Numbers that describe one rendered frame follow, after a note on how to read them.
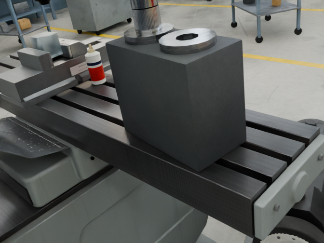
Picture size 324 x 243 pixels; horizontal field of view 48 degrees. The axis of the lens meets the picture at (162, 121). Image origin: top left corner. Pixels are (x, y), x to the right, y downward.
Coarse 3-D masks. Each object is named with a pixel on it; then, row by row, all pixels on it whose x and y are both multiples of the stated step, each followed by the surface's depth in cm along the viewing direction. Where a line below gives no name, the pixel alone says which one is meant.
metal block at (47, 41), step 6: (30, 36) 99; (36, 36) 98; (42, 36) 97; (48, 36) 96; (54, 36) 98; (36, 42) 98; (42, 42) 96; (48, 42) 97; (54, 42) 98; (36, 48) 99; (42, 48) 96; (48, 48) 97; (54, 48) 99; (60, 48) 100; (54, 54) 99; (60, 54) 100
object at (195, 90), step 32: (128, 32) 64; (160, 32) 61; (192, 32) 58; (128, 64) 62; (160, 64) 54; (192, 64) 50; (224, 64) 54; (128, 96) 67; (160, 96) 58; (192, 96) 52; (224, 96) 57; (128, 128) 72; (160, 128) 62; (192, 128) 55; (224, 128) 59; (192, 160) 58
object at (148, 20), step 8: (136, 0) 59; (144, 0) 59; (152, 0) 59; (136, 8) 60; (144, 8) 59; (152, 8) 60; (136, 16) 61; (144, 16) 60; (152, 16) 60; (160, 16) 62; (136, 24) 61; (144, 24) 61; (152, 24) 61; (160, 24) 62; (136, 32) 63; (144, 32) 61
